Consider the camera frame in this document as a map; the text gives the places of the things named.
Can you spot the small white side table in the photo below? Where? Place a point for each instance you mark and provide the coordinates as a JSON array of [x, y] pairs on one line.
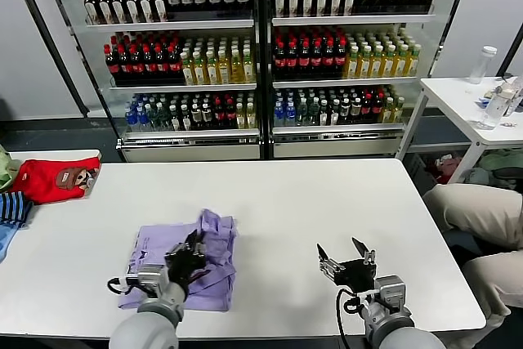
[[61, 155]]

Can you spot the small green water bottle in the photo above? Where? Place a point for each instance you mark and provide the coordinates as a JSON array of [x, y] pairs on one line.
[[302, 114], [313, 113], [152, 118]]

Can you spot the small blue water bottle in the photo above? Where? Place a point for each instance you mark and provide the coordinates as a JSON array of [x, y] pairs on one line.
[[130, 118], [290, 114], [279, 114], [141, 118]]

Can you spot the small yellow juice bottle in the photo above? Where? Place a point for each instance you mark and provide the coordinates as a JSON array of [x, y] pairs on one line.
[[399, 110], [251, 117], [388, 111], [241, 117]]

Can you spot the purple printed t-shirt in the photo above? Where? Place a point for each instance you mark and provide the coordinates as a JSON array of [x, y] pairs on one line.
[[155, 242]]

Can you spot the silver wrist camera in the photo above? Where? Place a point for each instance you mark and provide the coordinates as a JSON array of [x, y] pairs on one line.
[[390, 287], [151, 277]]

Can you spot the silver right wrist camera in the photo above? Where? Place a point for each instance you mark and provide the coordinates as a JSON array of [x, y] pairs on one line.
[[390, 287]]

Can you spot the clear bottle white cap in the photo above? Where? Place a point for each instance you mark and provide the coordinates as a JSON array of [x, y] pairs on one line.
[[482, 67]]

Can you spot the red cartoon print t-shirt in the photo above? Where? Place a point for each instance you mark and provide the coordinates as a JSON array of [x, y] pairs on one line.
[[41, 181]]

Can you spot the dark storage crate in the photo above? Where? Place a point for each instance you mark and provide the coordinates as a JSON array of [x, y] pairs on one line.
[[418, 167]]

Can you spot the white metal frame table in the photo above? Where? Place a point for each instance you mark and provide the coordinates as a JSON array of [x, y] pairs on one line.
[[449, 87]]

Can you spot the person in beige trousers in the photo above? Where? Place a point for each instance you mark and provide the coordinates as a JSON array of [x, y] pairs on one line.
[[482, 210]]

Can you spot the blue black striped garment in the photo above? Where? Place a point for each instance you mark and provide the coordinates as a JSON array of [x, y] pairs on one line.
[[12, 208]]

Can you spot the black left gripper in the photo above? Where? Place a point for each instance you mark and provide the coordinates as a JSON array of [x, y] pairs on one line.
[[184, 265]]

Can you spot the pale green garment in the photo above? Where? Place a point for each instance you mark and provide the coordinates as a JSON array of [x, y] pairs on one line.
[[6, 173]]

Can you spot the green clothes pile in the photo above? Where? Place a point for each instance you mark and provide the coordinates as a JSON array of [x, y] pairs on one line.
[[502, 161]]

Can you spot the small blue packet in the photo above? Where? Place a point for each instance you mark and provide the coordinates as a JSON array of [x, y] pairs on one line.
[[483, 100]]

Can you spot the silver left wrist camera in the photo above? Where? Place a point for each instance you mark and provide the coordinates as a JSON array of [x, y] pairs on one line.
[[151, 277]]

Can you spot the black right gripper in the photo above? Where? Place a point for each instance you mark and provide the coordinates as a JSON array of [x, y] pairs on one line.
[[355, 273]]

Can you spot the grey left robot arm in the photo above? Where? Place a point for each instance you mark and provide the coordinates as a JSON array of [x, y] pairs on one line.
[[143, 330]]

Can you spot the glass drinks display cooler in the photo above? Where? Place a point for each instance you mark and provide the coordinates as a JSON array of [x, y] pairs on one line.
[[184, 146], [335, 144]]

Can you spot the black slanted pole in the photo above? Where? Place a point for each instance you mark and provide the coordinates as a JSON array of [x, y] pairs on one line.
[[514, 51], [51, 38]]

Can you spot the small red cap cola bottle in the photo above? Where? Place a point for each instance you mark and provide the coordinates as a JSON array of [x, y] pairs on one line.
[[367, 108], [219, 116], [378, 108], [230, 116]]

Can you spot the small dark labelled bottle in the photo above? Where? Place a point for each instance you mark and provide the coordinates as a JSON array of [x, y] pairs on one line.
[[335, 113], [186, 117], [324, 113], [207, 117], [356, 111], [175, 118], [345, 112], [196, 117]]

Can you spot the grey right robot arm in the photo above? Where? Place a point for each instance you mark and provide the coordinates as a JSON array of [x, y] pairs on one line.
[[388, 324]]

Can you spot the red garment in crate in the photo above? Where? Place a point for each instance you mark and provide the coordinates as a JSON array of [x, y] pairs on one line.
[[447, 169]]

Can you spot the grey garment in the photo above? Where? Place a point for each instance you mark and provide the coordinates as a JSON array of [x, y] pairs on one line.
[[476, 177]]

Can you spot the light blue garment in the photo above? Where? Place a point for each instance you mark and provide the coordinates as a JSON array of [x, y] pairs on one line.
[[5, 242]]

